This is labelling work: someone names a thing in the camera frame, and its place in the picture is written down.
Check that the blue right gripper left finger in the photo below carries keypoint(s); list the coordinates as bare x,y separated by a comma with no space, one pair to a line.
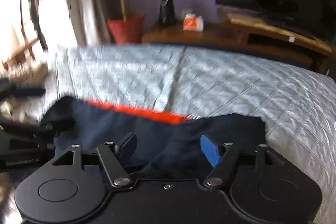
126,147

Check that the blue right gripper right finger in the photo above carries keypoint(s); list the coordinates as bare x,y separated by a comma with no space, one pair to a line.
211,148

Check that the navy jacket with orange stripe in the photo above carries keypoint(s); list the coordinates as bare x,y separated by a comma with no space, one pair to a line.
168,145

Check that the grey quilted bedspread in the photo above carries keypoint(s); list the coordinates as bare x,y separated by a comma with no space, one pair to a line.
297,105

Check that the red plant pot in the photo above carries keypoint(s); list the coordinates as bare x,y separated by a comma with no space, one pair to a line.
126,32

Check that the wooden tv shelf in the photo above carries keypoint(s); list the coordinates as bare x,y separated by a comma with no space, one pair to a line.
251,36

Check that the orange white small box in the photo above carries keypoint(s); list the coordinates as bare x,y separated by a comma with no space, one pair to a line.
193,22

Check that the black cylindrical speaker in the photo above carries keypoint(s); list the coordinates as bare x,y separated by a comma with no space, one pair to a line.
166,13

